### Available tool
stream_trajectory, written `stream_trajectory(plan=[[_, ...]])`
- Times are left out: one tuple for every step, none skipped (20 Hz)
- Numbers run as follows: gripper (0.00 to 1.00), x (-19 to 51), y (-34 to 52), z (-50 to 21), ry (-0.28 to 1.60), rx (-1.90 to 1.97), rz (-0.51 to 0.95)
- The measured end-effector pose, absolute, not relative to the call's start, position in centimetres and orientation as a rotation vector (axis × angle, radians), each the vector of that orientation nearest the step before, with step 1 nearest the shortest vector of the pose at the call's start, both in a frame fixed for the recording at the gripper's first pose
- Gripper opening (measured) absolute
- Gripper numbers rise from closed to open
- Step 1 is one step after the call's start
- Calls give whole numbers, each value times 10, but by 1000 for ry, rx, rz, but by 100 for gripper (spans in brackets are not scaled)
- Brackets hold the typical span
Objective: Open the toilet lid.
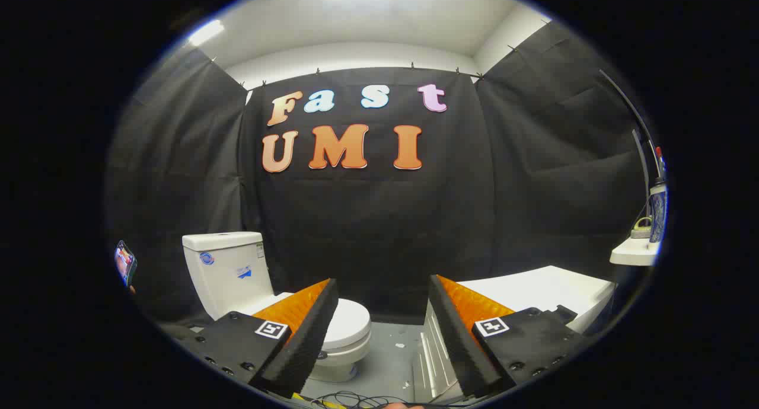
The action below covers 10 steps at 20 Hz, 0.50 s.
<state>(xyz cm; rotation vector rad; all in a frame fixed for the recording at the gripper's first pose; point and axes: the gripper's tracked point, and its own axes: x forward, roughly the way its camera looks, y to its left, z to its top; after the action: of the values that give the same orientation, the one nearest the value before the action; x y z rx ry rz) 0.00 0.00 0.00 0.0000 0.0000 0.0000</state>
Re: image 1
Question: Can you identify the white toilet lid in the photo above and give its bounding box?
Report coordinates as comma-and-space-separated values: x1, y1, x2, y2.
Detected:
255, 292, 372, 352

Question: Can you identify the black backdrop cloth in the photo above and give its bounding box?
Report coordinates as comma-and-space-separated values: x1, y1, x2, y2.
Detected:
107, 19, 650, 327

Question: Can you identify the white ceramic toilet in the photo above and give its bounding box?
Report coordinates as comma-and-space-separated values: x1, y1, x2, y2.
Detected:
182, 232, 373, 384

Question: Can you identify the white panelled cabinet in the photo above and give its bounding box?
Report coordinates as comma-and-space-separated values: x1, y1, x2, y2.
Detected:
412, 266, 617, 405

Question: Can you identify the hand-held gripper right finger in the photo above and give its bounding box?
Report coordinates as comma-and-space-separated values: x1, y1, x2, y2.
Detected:
427, 274, 594, 399

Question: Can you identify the blue spray bottle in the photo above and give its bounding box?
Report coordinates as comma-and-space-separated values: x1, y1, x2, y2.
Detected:
648, 148, 669, 244

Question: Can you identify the small ceiling light panel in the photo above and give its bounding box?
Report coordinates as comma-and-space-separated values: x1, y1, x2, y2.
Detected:
187, 20, 226, 47

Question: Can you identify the white wall shelf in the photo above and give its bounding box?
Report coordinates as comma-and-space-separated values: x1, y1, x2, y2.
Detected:
610, 237, 660, 266

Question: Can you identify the black cable bundle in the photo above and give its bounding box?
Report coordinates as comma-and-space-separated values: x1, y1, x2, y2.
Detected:
308, 391, 416, 409

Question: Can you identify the black curved hose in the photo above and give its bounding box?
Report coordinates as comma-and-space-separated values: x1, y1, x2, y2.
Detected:
599, 70, 662, 178

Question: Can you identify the smartphone with lit screen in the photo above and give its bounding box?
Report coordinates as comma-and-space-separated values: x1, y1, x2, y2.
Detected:
114, 240, 138, 288

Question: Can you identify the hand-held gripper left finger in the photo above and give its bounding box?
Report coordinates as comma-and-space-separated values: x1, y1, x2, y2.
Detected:
172, 277, 340, 399

